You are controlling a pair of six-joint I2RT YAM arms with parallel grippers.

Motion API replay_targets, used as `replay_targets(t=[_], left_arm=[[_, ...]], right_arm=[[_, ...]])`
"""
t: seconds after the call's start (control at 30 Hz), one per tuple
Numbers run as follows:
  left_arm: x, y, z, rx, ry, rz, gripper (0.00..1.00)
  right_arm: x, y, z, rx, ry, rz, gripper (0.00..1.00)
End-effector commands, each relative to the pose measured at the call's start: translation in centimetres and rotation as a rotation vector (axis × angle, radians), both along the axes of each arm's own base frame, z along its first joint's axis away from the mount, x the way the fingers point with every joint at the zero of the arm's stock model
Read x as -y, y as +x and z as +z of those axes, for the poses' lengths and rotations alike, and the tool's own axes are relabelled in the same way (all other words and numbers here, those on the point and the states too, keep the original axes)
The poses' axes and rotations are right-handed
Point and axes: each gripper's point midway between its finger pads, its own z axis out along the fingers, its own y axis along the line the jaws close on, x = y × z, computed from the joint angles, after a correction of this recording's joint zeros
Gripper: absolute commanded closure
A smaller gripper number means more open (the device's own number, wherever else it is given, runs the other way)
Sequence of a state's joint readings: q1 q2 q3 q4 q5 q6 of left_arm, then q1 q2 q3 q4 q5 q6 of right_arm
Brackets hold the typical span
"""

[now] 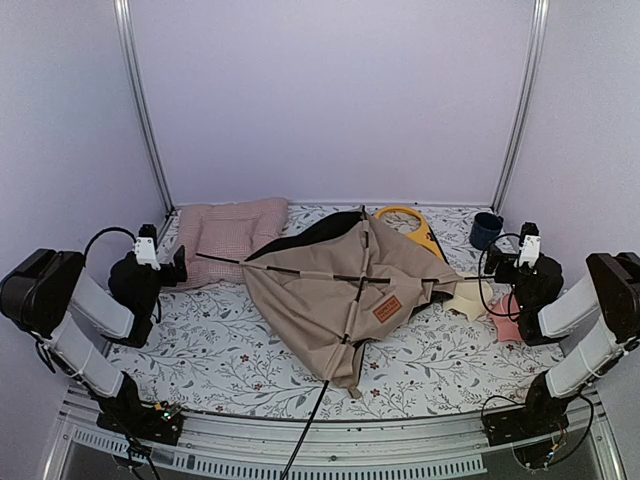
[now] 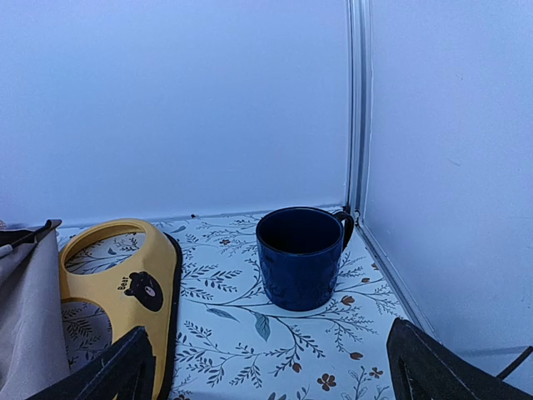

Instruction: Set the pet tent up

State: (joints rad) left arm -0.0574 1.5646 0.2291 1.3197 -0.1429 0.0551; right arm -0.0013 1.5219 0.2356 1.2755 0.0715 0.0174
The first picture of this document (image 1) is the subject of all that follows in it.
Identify black tent pole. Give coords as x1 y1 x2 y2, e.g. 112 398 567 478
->
195 252 494 285
277 203 369 480

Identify beige fabric pet tent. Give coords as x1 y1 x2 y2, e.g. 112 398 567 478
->
241 210 461 398

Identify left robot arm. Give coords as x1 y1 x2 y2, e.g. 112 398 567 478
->
1 249 186 446

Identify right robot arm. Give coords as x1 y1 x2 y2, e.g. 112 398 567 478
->
481 249 639 446

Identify cream pet bowl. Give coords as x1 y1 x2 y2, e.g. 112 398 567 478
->
443 279 493 322

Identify pink pet bowl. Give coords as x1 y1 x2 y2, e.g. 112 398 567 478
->
488 293 523 342

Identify yellow pet bowl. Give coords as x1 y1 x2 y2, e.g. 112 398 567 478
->
374 206 448 263

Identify dark blue mug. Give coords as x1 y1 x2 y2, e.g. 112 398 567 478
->
469 212 504 250

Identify pink checkered cushion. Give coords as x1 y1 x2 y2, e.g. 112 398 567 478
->
176 197 288 289

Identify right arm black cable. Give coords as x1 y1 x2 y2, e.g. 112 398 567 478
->
478 232 524 321

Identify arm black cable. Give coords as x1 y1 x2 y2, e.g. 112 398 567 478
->
478 232 524 321
82 227 139 266

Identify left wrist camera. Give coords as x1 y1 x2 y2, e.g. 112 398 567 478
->
134 224 161 271

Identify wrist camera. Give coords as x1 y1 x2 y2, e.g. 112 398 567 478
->
515 222 541 272
134 224 161 271

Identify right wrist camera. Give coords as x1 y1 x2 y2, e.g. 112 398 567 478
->
515 222 541 272

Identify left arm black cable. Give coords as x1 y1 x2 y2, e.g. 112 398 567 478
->
82 227 139 266

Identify front aluminium rail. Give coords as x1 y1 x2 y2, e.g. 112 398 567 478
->
43 388 628 479

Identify right aluminium frame post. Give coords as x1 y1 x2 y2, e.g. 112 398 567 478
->
491 0 550 213

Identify aluminium frame post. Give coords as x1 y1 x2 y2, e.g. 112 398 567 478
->
113 0 175 215
491 0 550 213

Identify left aluminium frame post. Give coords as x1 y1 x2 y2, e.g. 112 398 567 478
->
113 0 175 215

